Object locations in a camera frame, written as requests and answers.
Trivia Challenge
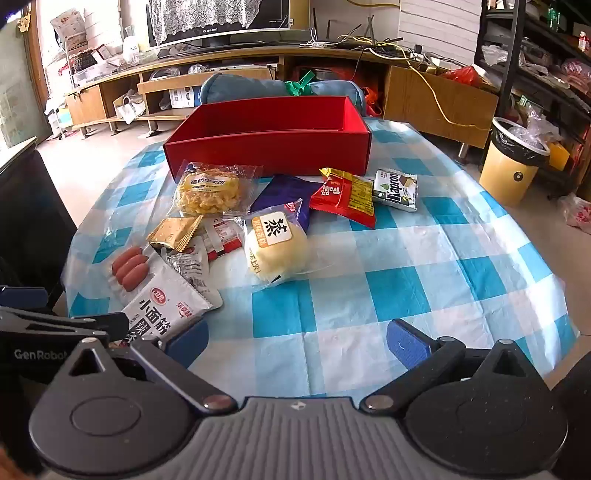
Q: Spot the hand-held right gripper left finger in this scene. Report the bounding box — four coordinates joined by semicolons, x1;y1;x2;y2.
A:
51;318;238;414

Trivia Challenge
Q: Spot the purple snack packet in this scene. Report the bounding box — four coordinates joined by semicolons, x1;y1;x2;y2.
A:
249;174;324;232

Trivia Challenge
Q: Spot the blue checkered tablecloth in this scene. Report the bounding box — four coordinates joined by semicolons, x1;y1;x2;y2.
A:
65;117;580;400

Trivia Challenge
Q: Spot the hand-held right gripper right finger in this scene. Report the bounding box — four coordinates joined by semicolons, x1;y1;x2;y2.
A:
360;318;548;414

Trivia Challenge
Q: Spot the black chair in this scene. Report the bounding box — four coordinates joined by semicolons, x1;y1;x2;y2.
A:
0;138;79;315

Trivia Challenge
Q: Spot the white and blue box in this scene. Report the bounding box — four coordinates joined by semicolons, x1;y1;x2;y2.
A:
168;87;201;109

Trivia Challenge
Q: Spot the white plastic bag red print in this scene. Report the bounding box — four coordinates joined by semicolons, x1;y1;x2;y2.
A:
558;193;591;229

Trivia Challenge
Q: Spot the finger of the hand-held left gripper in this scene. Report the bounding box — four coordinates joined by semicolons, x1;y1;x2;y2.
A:
0;285;50;309
0;307;131;345

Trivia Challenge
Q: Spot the green bag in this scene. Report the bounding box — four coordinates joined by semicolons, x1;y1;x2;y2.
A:
284;70;319;97

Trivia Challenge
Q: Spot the long red and white packet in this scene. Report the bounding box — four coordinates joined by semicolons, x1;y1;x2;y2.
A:
203;215;245;264

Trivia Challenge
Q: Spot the wooden television stand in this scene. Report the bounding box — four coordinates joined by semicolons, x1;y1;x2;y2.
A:
65;44;499;148

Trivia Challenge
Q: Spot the yellow trash bin black liner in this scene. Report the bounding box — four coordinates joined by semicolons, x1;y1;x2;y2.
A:
479;117;552;208

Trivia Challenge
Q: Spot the gold foil snack packet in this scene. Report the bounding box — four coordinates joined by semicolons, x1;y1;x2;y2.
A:
146;215;205;252

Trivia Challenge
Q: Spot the teal cushion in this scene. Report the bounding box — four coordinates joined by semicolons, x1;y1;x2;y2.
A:
199;73;368;116

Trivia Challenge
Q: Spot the white snack packet red logo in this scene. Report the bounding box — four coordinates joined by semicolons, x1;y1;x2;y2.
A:
121;261;223;352

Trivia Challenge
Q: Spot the green and white wafer packet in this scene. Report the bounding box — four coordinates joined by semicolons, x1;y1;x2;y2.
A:
372;168;419;212

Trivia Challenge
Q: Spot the white slatted panel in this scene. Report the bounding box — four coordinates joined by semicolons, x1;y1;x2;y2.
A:
399;0;483;56

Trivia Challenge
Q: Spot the steamed cake packet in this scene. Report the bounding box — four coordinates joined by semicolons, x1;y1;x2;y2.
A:
235;198;335;289

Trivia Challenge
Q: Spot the red cardboard box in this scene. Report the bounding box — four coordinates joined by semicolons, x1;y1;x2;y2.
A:
163;95;371;181

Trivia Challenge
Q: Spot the silver printed snack packet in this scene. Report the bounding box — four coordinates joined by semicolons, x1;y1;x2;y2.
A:
161;235;219;305

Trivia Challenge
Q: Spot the red and yellow snack packet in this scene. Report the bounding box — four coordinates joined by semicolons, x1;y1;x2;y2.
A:
308;167;377;229

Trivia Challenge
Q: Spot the black metal shelf rack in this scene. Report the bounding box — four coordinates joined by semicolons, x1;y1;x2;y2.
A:
475;0;591;199

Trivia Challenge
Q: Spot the white router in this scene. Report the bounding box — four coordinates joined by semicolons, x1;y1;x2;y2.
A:
299;19;339;49

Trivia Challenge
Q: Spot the white lace cover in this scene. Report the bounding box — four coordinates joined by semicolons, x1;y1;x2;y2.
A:
150;0;288;46

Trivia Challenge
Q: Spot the television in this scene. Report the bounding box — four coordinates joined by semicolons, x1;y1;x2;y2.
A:
145;0;293;49

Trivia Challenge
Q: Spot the white paper bag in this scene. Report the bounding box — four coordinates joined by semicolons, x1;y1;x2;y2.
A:
113;95;146;124

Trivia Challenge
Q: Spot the clear packet of yellow crisps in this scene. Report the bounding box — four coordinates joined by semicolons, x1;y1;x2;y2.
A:
168;159;264;217

